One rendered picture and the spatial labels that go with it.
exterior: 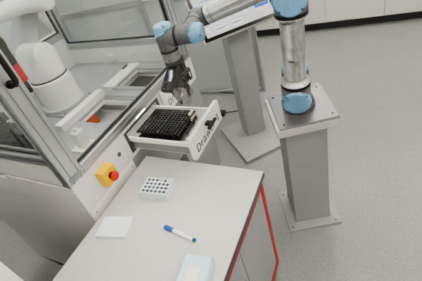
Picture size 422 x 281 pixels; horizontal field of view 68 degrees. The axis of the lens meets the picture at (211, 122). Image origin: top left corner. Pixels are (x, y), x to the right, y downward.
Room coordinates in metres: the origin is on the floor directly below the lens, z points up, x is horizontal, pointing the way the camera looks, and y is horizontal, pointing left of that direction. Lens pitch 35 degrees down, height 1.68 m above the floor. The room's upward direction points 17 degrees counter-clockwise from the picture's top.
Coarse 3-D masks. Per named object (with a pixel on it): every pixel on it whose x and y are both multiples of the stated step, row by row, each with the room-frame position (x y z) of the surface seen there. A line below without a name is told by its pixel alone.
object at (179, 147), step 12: (156, 108) 1.38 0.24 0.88; (168, 108) 1.34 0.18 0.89; (180, 108) 1.30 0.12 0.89; (192, 108) 1.26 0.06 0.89; (204, 108) 1.23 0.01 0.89; (144, 120) 1.31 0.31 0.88; (132, 132) 1.22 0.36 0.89; (132, 144) 1.18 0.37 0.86; (144, 144) 1.13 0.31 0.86; (156, 144) 1.10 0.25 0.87; (168, 144) 1.06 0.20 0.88; (180, 144) 1.03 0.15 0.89
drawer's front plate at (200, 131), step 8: (216, 104) 1.21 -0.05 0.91; (208, 112) 1.14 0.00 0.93; (216, 112) 1.19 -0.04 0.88; (200, 120) 1.09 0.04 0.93; (216, 120) 1.17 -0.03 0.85; (200, 128) 1.06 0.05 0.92; (192, 136) 1.00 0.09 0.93; (200, 136) 1.04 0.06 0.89; (208, 136) 1.09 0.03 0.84; (192, 144) 0.98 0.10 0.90; (192, 152) 0.98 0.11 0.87; (200, 152) 1.01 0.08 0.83
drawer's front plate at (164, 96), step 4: (160, 96) 1.42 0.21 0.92; (164, 96) 1.43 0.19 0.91; (168, 96) 1.45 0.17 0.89; (172, 96) 1.48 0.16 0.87; (164, 100) 1.42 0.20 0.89; (172, 100) 1.47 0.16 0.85; (176, 100) 1.50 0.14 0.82; (164, 104) 1.42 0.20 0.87; (168, 104) 1.43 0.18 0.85; (172, 104) 1.46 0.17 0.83
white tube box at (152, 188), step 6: (150, 180) 0.97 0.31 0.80; (156, 180) 0.97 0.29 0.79; (174, 180) 0.94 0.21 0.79; (144, 186) 0.95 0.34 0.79; (150, 186) 0.94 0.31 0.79; (156, 186) 0.93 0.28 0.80; (162, 186) 0.92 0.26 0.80; (168, 186) 0.91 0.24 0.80; (174, 186) 0.93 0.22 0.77; (144, 192) 0.91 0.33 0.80; (150, 192) 0.91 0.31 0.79; (156, 192) 0.90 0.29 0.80; (162, 192) 0.89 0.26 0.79; (168, 192) 0.89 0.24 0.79; (150, 198) 0.91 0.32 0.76; (156, 198) 0.89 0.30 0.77; (162, 198) 0.88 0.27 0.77; (168, 198) 0.87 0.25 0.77
